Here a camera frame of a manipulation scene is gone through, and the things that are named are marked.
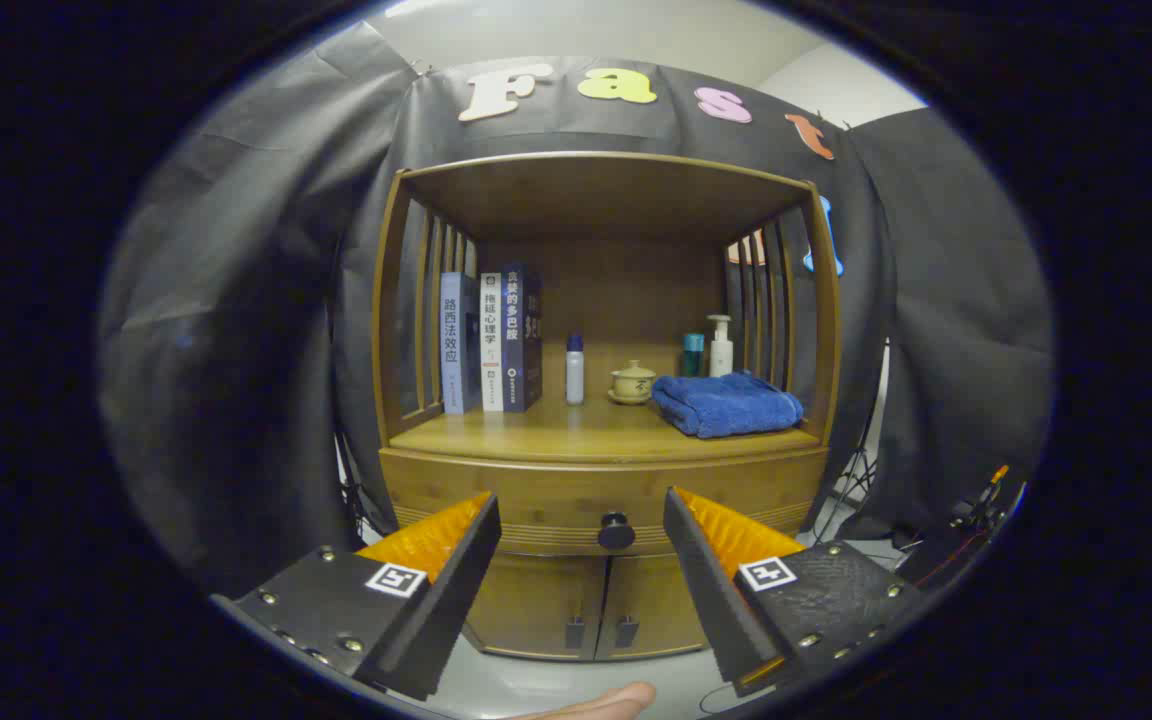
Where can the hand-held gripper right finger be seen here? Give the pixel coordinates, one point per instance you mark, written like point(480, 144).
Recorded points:
point(706, 590)

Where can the white book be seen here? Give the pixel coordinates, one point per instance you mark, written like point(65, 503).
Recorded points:
point(491, 340)

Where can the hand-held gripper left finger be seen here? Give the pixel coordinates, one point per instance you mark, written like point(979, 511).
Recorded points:
point(456, 590)

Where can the wooden cabinet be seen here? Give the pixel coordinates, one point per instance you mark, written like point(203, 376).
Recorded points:
point(626, 210)

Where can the dark blue book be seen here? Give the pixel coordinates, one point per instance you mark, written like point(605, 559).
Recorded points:
point(516, 340)

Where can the small white bottle blue cap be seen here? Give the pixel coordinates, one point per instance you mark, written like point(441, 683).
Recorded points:
point(575, 375)

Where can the wooden drawer with black knob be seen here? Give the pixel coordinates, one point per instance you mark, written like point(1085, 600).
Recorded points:
point(556, 500)

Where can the white pump bottle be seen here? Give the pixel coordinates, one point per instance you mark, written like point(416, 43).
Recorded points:
point(721, 358)

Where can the light blue book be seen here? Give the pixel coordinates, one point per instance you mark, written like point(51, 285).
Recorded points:
point(453, 345)

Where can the teal bottle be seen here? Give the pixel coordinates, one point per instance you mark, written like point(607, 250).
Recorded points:
point(693, 355)

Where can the black device with orange clip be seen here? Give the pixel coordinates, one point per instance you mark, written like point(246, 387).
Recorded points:
point(946, 560)

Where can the folded blue towel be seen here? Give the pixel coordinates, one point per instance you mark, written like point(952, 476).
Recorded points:
point(726, 405)

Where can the cream lidded teacup with saucer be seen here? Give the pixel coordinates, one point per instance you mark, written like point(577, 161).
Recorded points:
point(632, 385)

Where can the black backdrop cloth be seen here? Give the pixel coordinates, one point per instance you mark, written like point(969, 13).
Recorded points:
point(236, 350)

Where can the wooden cabinet door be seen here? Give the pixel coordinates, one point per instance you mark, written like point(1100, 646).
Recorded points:
point(651, 600)
point(546, 600)

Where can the black tripod stand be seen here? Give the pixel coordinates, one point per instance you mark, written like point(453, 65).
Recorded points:
point(857, 462)

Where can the wooden countertop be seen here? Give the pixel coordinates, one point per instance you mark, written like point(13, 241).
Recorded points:
point(576, 430)

